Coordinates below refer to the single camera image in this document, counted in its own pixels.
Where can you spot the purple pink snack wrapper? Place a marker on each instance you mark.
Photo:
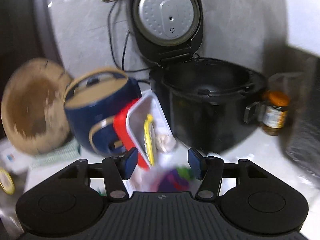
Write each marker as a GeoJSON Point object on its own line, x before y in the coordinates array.
{"type": "Point", "coordinates": [175, 179]}

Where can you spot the sauce jar orange lid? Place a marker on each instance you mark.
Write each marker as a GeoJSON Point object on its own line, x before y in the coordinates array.
{"type": "Point", "coordinates": [275, 111]}

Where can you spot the yellow round object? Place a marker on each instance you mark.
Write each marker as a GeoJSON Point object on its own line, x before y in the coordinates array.
{"type": "Point", "coordinates": [6, 182]}

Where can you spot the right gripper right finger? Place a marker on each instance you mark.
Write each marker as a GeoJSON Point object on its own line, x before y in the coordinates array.
{"type": "Point", "coordinates": [209, 170]}

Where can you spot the black rice cooker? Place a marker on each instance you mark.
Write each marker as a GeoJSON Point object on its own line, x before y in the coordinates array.
{"type": "Point", "coordinates": [211, 104]}

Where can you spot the white foam box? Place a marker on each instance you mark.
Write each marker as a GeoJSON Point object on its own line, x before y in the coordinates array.
{"type": "Point", "coordinates": [303, 25]}

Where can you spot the red white plastic tray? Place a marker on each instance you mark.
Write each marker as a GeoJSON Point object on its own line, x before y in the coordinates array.
{"type": "Point", "coordinates": [129, 125]}

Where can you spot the navy blue mini rice cooker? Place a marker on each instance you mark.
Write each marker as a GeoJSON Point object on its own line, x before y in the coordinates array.
{"type": "Point", "coordinates": [91, 103]}

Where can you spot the ginger root piece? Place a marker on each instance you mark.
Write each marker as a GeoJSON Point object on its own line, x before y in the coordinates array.
{"type": "Point", "coordinates": [165, 142]}

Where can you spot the round wooden cutting board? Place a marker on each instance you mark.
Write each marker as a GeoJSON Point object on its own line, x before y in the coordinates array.
{"type": "Point", "coordinates": [32, 110]}

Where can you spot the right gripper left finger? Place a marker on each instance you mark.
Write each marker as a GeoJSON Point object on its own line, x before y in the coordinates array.
{"type": "Point", "coordinates": [115, 171]}

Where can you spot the yellow comb brush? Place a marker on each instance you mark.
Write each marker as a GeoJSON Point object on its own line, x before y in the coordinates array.
{"type": "Point", "coordinates": [149, 136]}

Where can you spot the green white striped cloth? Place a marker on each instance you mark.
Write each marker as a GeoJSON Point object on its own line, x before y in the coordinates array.
{"type": "Point", "coordinates": [69, 151]}

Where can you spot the clear plastic bag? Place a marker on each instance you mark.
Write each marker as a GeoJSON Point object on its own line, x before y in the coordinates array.
{"type": "Point", "coordinates": [288, 83]}

